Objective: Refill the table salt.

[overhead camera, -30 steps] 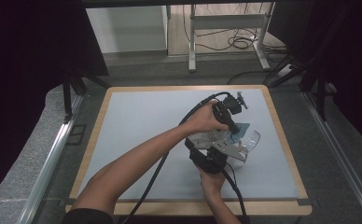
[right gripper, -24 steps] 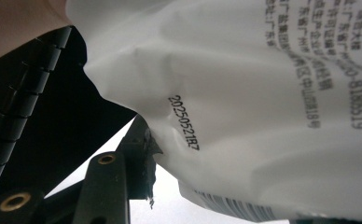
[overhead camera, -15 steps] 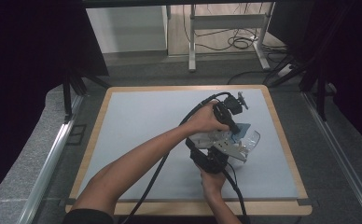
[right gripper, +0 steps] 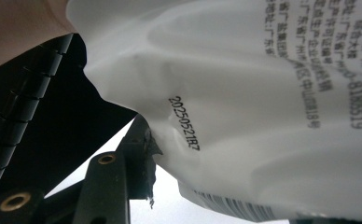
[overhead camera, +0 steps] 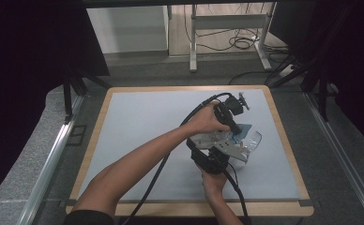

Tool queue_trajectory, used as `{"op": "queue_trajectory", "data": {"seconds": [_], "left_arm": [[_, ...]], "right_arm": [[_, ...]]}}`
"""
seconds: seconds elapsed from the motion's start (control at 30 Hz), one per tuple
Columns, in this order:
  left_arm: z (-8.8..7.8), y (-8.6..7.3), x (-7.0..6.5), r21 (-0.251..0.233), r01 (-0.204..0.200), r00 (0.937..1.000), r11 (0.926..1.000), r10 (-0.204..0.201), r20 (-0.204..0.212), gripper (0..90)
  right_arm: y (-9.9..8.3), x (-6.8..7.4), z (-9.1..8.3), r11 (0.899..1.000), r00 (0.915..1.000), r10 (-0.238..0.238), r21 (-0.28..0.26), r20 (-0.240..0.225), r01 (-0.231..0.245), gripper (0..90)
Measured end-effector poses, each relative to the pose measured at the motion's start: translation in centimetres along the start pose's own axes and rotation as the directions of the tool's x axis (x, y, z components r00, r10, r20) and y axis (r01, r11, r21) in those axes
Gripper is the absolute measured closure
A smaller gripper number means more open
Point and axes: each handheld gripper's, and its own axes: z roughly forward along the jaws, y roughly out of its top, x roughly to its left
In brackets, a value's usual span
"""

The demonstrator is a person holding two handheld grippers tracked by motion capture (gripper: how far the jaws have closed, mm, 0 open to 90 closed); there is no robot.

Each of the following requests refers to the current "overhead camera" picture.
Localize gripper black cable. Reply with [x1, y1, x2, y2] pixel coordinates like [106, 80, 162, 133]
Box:
[221, 162, 251, 225]
[120, 92, 235, 225]

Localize white metal desk frame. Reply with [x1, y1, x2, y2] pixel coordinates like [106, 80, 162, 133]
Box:
[189, 3, 273, 73]

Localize aluminium rail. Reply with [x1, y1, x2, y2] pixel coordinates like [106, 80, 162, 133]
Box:
[303, 92, 364, 223]
[17, 95, 85, 225]

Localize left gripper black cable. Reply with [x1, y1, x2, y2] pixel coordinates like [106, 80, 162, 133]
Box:
[120, 92, 235, 225]

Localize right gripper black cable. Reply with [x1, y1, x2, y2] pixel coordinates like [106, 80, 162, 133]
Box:
[221, 162, 251, 225]

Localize pale grey table mat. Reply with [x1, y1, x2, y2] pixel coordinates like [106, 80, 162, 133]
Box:
[76, 88, 301, 202]

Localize person's left hand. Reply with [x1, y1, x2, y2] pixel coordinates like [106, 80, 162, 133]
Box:
[186, 100, 232, 136]

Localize white power strip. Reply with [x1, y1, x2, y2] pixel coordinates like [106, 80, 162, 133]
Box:
[278, 64, 296, 79]

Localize person's right hand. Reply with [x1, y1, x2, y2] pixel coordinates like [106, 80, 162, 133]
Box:
[198, 168, 228, 203]

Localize black floor cable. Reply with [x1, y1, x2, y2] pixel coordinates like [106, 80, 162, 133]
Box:
[228, 69, 281, 86]

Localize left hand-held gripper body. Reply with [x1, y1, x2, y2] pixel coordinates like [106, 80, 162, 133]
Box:
[214, 92, 250, 127]

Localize white cabinet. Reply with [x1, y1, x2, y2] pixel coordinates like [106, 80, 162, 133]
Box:
[85, 6, 170, 54]

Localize black tripod stand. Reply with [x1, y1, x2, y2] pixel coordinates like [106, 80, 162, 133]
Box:
[62, 69, 111, 123]

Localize person's black sleeve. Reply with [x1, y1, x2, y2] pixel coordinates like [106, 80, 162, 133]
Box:
[62, 209, 115, 225]

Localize black curtain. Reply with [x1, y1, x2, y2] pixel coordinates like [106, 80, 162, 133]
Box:
[0, 0, 109, 207]
[270, 0, 364, 154]

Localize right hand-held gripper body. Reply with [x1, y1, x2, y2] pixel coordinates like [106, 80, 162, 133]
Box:
[186, 137, 250, 175]

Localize white and blue refill pouch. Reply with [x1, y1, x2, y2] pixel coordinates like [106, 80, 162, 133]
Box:
[190, 123, 253, 151]

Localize coiled black floor cables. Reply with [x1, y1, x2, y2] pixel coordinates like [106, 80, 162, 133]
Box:
[198, 27, 261, 53]

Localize black metal stand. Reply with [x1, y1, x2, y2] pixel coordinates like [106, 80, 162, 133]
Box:
[264, 55, 331, 123]

